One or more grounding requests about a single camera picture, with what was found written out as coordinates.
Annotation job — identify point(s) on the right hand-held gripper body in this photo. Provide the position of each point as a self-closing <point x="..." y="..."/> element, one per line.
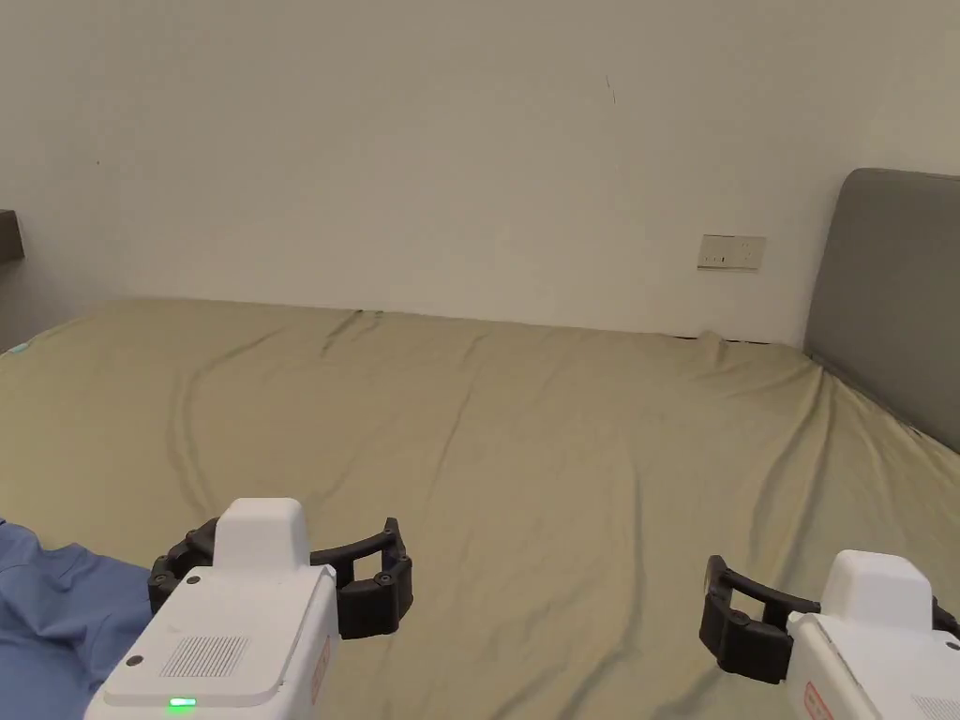
<point x="877" y="645"/>

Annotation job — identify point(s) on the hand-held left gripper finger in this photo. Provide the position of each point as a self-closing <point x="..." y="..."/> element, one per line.
<point x="176" y="566"/>
<point x="375" y="592"/>

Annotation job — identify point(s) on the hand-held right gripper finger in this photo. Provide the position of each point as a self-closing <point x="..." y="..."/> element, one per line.
<point x="946" y="611"/>
<point x="739" y="626"/>

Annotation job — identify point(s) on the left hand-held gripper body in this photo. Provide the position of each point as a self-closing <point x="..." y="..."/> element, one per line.
<point x="232" y="630"/>

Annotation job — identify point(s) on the blue garment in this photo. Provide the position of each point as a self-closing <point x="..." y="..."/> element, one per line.
<point x="52" y="607"/>

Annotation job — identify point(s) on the bed with beige sheet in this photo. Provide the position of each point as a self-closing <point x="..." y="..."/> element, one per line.
<point x="525" y="450"/>

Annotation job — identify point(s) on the grey padded headboard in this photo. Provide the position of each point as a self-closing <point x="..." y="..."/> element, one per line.
<point x="892" y="300"/>

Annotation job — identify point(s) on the dark wall shelf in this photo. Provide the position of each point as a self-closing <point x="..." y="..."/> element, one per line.
<point x="9" y="236"/>

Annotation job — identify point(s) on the beige wall socket plate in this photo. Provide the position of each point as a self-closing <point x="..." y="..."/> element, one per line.
<point x="731" y="253"/>

